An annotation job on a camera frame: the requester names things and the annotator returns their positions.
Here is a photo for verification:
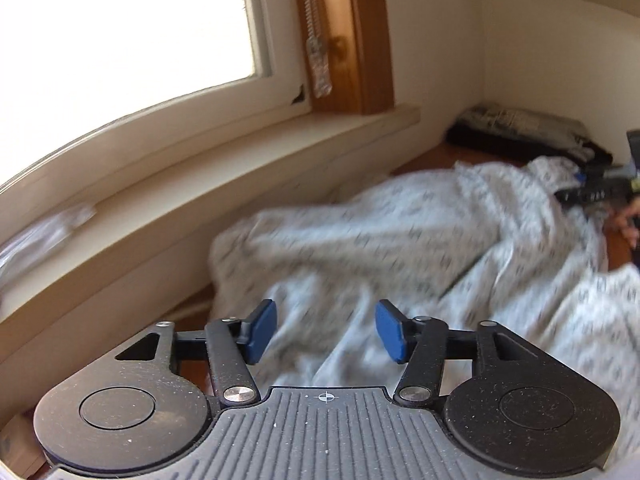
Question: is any bright window pane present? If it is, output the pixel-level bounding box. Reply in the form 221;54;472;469
0;0;276;181

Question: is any clear plastic bag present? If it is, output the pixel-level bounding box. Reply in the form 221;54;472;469
0;202;98;283

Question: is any white grey patterned garment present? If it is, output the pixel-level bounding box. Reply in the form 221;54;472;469
207;156;640;411

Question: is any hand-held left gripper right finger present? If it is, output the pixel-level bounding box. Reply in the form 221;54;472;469
375;299;538;408

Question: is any grey printed t-shirt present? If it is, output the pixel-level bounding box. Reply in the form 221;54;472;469
457;102;598;157

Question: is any wooden window frame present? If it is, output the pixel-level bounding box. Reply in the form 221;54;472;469
290;0;396;116

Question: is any person's right hand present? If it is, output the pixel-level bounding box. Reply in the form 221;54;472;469
607;196;640;250

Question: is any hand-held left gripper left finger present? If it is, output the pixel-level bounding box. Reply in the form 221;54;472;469
115;299;278;406

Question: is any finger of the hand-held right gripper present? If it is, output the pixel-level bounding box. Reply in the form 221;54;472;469
555;186;629;209
574;169;627;188

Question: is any beige window sill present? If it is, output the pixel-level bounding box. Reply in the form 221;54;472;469
0;102;421;321

